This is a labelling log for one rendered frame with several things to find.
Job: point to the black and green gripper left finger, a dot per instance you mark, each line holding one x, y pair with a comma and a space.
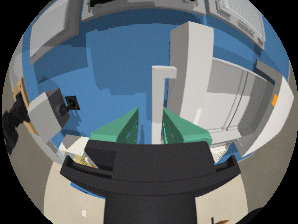
117, 130

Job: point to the blue bench mat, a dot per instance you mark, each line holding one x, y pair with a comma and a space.
108, 65

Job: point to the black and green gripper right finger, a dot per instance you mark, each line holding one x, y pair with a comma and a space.
182, 130

